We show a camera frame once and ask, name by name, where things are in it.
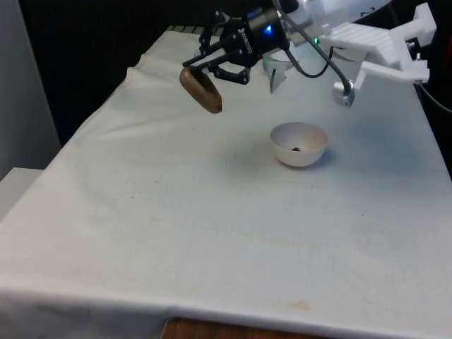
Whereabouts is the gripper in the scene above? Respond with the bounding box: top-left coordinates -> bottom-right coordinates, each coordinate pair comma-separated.
182,6 -> 293,86

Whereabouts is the white bowl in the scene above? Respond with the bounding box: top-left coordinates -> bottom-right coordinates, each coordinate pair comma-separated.
270,121 -> 329,169

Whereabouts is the black cable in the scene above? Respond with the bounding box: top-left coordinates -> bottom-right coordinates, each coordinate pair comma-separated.
277,8 -> 335,78
282,12 -> 352,90

